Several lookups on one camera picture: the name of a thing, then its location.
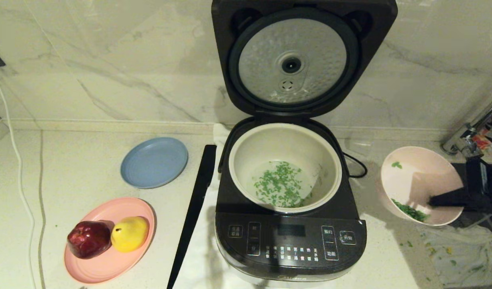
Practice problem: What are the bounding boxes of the pink bowl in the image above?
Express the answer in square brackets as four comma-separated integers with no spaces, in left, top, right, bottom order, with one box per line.
[380,146,465,227]

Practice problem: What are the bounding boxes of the chopped green vegetables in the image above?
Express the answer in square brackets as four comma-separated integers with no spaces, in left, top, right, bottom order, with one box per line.
[254,161,429,222]

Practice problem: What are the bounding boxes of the black rice cooker lid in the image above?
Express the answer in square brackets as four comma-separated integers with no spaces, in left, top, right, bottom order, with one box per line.
[211,0,398,119]

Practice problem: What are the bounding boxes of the black rice cooker base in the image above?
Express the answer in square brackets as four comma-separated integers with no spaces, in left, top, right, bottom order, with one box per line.
[215,116,367,284]

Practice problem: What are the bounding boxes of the white inner pot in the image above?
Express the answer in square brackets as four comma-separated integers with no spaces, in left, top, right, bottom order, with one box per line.
[229,123,343,213]

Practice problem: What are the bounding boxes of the orange printed bottle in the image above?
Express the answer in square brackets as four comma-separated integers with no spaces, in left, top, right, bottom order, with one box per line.
[473,120,492,150]

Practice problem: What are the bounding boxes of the chrome faucet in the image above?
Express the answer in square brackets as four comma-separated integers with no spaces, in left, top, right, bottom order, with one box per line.
[442,94,492,158]

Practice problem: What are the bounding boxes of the white stained cloth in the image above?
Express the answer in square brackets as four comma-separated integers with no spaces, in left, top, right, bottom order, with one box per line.
[421,224,492,288]

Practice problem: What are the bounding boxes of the long black flat strip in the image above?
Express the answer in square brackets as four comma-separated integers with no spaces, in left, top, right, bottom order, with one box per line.
[167,145,217,289]

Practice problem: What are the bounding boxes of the blue plate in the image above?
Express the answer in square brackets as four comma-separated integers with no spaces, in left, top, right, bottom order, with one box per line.
[120,137,189,189]

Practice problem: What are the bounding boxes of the yellow pear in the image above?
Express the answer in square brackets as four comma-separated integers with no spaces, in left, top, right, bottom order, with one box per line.
[110,216,150,253]

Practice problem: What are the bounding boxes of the pink plate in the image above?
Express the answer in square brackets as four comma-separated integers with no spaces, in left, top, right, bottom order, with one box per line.
[64,197,156,284]

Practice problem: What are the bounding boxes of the red apple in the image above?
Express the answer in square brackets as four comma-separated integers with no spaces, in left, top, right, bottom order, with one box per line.
[67,220,112,259]

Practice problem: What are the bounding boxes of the black power cord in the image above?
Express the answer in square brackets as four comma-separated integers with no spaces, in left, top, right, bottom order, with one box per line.
[342,153,368,178]

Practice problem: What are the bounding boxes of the white cable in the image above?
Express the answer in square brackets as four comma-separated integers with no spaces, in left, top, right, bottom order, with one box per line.
[0,72,38,289]

